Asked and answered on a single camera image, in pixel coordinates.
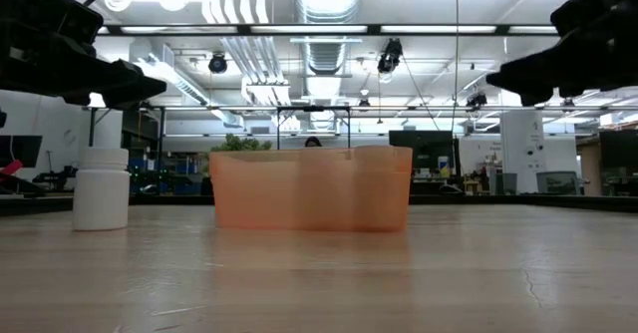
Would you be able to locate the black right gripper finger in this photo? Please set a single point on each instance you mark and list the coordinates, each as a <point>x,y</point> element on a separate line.
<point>600,59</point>
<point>533,76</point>

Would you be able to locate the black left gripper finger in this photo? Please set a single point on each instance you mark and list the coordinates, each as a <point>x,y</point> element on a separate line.
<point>134,94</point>
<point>114,71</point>

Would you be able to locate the white pill bottle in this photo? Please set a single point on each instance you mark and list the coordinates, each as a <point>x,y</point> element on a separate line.
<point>101,193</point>

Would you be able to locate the orange translucent plastic basket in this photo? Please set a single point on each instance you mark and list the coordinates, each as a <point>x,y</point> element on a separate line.
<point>309,193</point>

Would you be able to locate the black metal rack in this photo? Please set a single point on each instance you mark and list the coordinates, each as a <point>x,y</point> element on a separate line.
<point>144,123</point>

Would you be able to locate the plain white pillar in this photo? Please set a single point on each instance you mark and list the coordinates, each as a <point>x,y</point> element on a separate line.
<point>107,128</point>

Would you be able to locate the blue storage bins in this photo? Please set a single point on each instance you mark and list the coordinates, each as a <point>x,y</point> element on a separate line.
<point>174,173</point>

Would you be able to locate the large black screen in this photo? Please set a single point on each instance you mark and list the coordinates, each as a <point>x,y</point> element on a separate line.
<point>618,153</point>

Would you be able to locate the black monitor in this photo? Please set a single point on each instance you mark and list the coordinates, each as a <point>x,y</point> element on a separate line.
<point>22,148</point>
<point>423,148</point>

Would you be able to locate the black distant robot rig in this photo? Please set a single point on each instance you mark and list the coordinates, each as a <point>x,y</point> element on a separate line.
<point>55,177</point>

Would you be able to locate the green artificial plant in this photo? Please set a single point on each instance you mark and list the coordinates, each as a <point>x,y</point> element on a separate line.
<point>239,144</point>

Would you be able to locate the black overhead light bar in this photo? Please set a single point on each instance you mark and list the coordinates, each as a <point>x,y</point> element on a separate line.
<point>244,29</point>

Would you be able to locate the red object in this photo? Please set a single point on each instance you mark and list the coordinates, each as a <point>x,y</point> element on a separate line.
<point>11,168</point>

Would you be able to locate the person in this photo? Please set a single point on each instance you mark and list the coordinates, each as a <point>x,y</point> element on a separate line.
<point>313,142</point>

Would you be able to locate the white pillar with wall devices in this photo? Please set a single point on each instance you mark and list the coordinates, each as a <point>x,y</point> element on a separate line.
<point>521,153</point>

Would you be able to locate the round black ceiling camera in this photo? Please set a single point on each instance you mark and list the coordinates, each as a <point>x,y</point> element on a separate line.
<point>218,64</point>

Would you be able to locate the black overhead camera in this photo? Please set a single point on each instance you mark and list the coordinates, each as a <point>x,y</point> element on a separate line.
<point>390,56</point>

